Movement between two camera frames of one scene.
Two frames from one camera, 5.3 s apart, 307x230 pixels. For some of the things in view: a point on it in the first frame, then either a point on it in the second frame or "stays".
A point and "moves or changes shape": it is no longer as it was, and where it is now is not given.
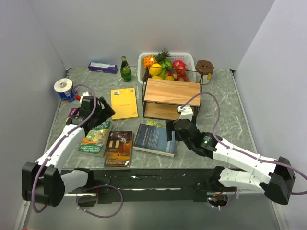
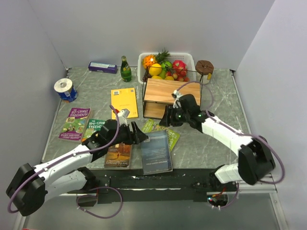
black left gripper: x=106 y=112 → x=137 y=135
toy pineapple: x=160 y=57 stays
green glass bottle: x=125 y=72 stays
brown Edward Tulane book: x=119 y=151 stays
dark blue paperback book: x=152 y=139 moves or changes shape
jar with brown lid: x=204 y=69 stays
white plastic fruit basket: x=189 y=58 stays
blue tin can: x=68 y=96 stays
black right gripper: x=170 y=127 → x=166 y=121
